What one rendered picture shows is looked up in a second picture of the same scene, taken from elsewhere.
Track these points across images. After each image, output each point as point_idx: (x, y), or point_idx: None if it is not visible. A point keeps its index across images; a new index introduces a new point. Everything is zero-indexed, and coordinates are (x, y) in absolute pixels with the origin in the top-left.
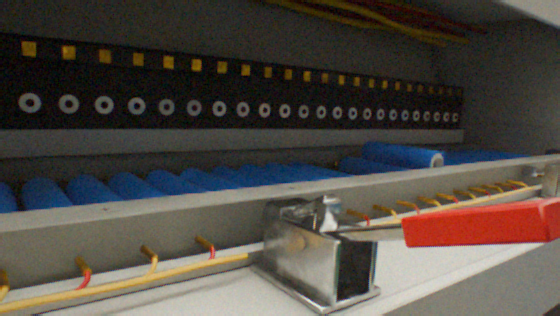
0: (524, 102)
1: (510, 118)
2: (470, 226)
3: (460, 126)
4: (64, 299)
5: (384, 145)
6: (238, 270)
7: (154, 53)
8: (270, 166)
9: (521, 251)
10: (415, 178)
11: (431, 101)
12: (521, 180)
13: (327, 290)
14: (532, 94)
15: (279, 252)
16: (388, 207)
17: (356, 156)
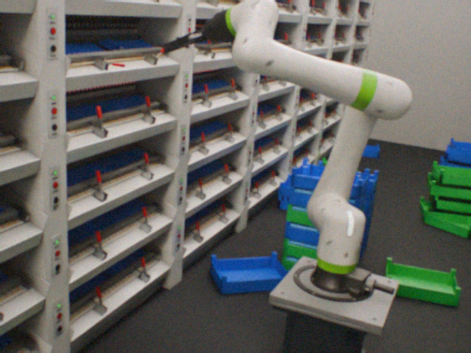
0: (157, 26)
1: (152, 30)
2: (118, 65)
3: (137, 26)
4: (80, 65)
5: (110, 40)
6: (90, 65)
7: (66, 14)
8: (85, 43)
9: (129, 69)
10: (115, 53)
11: (128, 20)
12: (141, 54)
13: (103, 68)
14: (160, 25)
15: (97, 63)
16: (110, 58)
17: (102, 39)
